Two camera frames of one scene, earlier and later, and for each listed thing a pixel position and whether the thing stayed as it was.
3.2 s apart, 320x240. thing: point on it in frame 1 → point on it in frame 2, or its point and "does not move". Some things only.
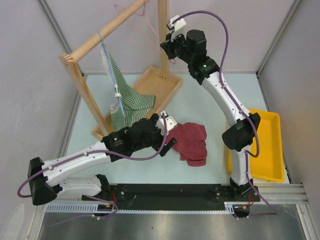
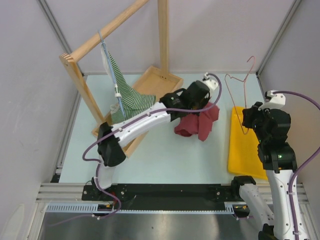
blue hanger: x=117 y=93 does not move
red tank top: x=191 y=139 → x=199 y=123
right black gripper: x=168 y=45 → x=249 y=113
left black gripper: x=158 y=146 → x=205 y=100
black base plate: x=174 y=196 does not move
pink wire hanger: x=172 y=60 → x=244 y=81
